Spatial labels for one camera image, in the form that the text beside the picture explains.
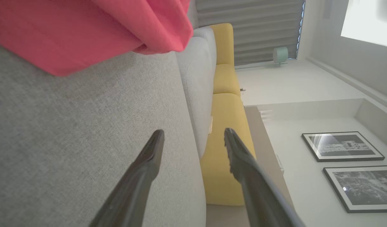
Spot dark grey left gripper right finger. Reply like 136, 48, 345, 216
224, 128, 305, 227

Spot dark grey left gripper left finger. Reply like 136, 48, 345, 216
89, 129, 165, 227

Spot red shorts with white stripe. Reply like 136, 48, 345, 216
0, 0, 194, 77

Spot yellow fabric sofa backrest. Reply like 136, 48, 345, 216
200, 23, 257, 207

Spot large grey fabric sofa seat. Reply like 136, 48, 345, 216
0, 41, 207, 227

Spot black framed monochrome picture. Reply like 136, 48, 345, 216
301, 131, 385, 163
323, 165, 387, 214

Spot small grey fabric sofa seat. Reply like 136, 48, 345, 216
176, 26, 217, 160

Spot grey pleated curtain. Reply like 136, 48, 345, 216
196, 0, 306, 67

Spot bright white ceiling light panel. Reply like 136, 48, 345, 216
340, 0, 387, 49

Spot pale green cylindrical wall lamp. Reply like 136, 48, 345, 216
273, 47, 289, 66

